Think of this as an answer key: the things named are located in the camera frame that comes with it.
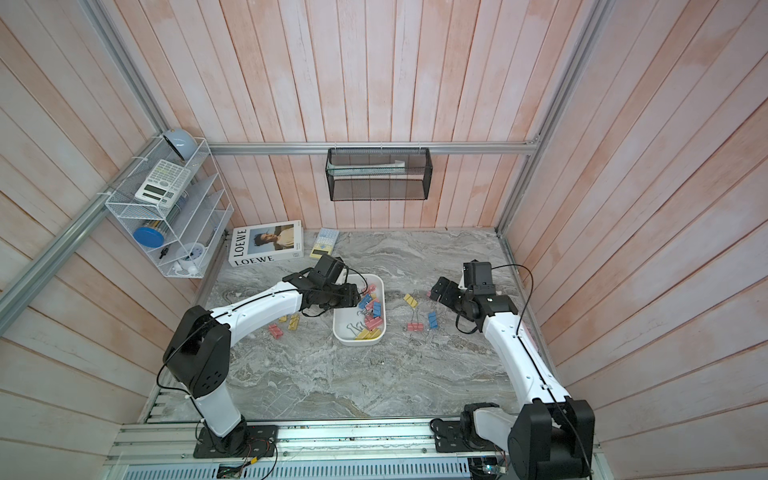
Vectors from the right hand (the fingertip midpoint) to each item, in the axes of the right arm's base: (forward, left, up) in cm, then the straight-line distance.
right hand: (443, 291), depth 85 cm
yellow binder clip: (-19, +38, +18) cm, 46 cm away
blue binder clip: (-2, +2, -14) cm, 14 cm away
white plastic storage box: (-4, +24, -13) cm, 27 cm away
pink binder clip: (-5, +7, -13) cm, 16 cm away
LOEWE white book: (+27, +63, -9) cm, 69 cm away
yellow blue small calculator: (+30, +41, -12) cm, 53 cm away
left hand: (0, +27, -6) cm, 28 cm away
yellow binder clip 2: (+5, +9, -13) cm, 17 cm away
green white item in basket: (+31, +13, +21) cm, 40 cm away
